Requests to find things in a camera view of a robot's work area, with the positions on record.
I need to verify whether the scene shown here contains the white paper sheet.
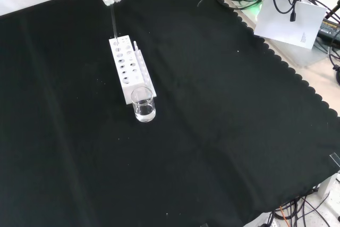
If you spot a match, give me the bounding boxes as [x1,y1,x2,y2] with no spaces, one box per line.
[253,0,328,50]

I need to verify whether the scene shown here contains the clear tape piece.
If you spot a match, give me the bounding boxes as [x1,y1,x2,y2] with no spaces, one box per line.
[328,152,340,169]

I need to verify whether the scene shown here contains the clear glass rod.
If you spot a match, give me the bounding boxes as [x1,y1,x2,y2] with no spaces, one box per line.
[109,3,119,45]

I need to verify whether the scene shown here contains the black bench cloth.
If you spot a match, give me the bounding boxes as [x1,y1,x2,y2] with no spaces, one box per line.
[0,0,340,227]

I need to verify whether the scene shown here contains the black power adapter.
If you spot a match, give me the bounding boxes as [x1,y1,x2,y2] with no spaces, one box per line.
[316,16,340,41]

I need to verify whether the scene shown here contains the white bench leg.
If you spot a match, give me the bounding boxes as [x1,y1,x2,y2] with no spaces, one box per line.
[317,172,340,199]

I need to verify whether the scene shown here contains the small glass beaker with water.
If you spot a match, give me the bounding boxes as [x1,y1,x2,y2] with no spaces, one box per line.
[130,86,157,123]

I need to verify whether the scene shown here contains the white test tube rack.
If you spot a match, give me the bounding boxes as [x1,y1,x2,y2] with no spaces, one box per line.
[108,35,157,105]

